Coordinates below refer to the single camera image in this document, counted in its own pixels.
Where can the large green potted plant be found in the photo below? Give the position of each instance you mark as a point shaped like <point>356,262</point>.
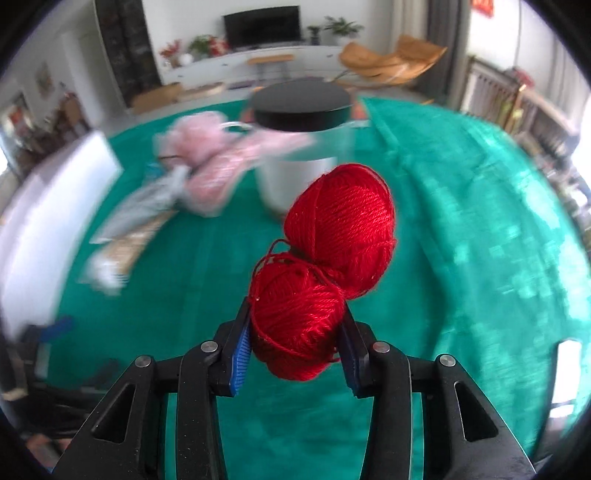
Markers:
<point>342,26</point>

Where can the green tablecloth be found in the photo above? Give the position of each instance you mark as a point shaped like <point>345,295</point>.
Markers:
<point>438,277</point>

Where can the cotton swabs bag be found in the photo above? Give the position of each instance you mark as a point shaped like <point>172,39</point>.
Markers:
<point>124,254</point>

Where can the gray packet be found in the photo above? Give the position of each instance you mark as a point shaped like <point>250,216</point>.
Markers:
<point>147,203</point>

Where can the white storage box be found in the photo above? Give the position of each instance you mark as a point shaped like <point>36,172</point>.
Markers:
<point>51,221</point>

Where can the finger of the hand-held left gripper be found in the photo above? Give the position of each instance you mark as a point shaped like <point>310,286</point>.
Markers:
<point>60,325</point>

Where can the black display cabinet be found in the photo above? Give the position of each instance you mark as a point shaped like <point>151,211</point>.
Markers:
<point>131,50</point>

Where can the orange lounge chair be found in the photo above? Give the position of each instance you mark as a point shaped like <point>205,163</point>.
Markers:
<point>392,62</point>

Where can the white round vase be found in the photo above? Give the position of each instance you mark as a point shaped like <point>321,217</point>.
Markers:
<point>186,59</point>

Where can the red yarn balls bundle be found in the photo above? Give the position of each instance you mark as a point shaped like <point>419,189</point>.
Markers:
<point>341,221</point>

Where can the pink cloth roll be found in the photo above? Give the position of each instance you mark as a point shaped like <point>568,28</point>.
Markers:
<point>226,175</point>

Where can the jar with black lid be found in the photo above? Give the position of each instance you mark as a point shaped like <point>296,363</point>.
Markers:
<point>295,157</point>

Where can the pink bath loofah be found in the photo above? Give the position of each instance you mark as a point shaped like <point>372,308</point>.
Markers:
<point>194,136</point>

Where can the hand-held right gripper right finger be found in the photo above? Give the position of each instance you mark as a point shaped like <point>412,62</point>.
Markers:
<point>351,364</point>

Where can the gray curtain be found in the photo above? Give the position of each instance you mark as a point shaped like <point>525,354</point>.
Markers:
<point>445,50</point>

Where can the red decoration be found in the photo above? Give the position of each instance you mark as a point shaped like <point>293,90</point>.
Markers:
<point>219,46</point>

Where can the red wall hanging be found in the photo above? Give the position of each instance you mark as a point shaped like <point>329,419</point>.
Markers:
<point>481,7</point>

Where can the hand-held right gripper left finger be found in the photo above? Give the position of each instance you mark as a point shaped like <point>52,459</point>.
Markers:
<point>240,360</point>

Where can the black television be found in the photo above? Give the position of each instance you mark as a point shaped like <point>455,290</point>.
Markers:
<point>261,26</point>

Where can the red flower bouquet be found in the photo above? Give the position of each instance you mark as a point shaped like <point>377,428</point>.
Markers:
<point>171,50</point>

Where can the dark wooden chair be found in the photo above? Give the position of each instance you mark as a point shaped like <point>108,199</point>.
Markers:
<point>489,97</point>

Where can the wooden bench with metal legs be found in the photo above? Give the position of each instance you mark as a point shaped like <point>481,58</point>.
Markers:
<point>270,58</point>

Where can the bushy green potted plant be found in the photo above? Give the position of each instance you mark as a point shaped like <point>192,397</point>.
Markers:
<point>201,45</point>

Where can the white TV cabinet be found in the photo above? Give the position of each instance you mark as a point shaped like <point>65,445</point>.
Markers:
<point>221,62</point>

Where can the small potted plant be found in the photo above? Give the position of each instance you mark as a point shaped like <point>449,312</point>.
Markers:
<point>314,34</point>

